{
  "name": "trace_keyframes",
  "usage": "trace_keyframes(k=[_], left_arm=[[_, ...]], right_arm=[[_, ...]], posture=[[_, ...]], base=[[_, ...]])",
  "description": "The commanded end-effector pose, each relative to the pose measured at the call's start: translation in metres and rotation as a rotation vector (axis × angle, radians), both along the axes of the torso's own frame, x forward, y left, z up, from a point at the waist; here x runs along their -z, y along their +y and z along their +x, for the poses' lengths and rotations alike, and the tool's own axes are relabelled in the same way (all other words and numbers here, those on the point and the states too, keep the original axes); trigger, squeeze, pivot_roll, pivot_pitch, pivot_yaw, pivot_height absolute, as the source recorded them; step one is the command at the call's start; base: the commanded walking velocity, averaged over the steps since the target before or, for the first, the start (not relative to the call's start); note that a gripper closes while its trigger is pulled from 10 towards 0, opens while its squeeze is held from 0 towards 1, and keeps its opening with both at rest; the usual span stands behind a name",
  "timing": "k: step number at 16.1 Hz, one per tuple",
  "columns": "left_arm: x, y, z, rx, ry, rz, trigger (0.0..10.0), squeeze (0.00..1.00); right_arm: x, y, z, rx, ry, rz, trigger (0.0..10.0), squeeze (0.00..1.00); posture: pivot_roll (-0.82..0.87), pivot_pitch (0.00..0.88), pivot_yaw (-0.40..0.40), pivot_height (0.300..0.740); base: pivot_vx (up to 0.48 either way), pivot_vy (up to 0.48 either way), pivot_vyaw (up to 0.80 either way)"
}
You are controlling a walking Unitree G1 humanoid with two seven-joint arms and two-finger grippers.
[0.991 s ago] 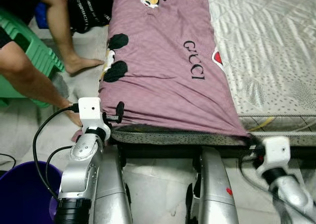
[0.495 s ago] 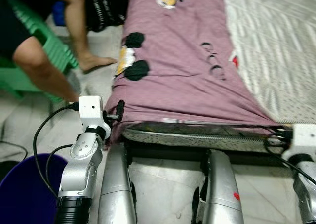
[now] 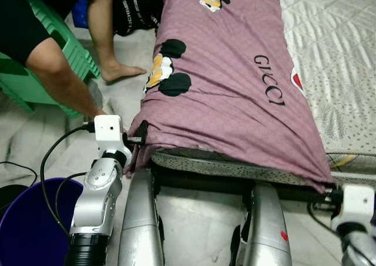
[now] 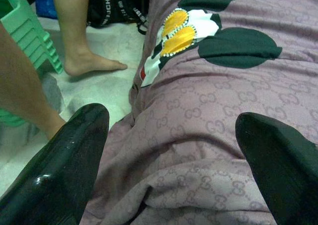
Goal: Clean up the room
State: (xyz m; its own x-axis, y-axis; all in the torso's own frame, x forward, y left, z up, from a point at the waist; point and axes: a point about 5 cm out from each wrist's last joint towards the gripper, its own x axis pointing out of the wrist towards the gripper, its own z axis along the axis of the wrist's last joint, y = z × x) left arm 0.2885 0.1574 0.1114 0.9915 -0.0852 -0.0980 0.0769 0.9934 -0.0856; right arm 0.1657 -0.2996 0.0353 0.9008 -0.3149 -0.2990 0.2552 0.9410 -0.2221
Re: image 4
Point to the purple cartoon print blanket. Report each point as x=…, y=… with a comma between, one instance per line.
x=211, y=105

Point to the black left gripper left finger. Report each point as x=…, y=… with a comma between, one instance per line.
x=54, y=175

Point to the blue plastic bag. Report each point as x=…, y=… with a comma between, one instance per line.
x=44, y=1

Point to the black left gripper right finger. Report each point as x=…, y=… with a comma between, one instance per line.
x=285, y=172

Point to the green plastic stool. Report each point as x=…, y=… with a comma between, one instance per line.
x=27, y=31

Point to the black bag with white lettering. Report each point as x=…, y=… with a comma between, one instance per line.
x=116, y=6

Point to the person in black clothes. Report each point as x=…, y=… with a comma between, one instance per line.
x=74, y=36

